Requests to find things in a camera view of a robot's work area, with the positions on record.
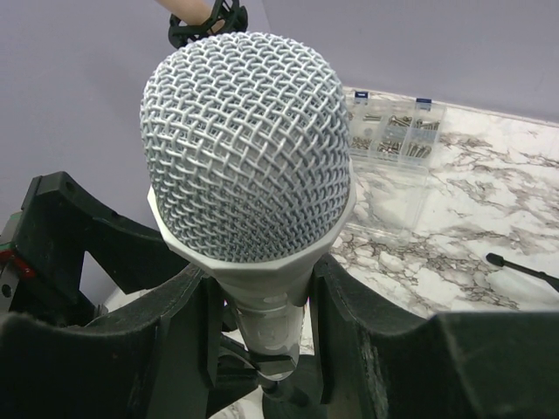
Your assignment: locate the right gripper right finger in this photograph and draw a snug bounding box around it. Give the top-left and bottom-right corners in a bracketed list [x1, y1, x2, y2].
[310, 255, 558, 418]

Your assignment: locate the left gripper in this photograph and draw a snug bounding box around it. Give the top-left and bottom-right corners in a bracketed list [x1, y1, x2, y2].
[12, 171, 188, 326]

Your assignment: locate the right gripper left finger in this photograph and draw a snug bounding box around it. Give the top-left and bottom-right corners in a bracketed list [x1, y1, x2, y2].
[1, 266, 227, 418]

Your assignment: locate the black white-mic stand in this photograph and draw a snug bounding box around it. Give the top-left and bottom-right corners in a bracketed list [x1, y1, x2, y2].
[209, 300, 324, 419]

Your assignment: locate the white microphone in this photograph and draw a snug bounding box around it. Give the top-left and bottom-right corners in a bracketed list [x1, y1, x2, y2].
[140, 32, 356, 354]

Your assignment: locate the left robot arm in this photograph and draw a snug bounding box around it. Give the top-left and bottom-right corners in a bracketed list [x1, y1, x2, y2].
[1, 171, 188, 327]

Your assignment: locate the beige microphone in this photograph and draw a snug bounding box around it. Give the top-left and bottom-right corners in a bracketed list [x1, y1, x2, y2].
[157, 0, 213, 28]

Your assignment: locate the clear plastic screw box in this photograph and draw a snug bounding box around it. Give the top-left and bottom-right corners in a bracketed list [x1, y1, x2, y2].
[346, 91, 446, 245]

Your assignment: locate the black tripod shock mount stand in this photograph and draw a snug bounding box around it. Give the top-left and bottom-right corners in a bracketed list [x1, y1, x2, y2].
[486, 252, 559, 292]

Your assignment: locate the black tall shock mount stand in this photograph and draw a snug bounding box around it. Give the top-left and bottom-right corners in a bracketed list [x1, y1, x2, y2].
[159, 0, 248, 49]

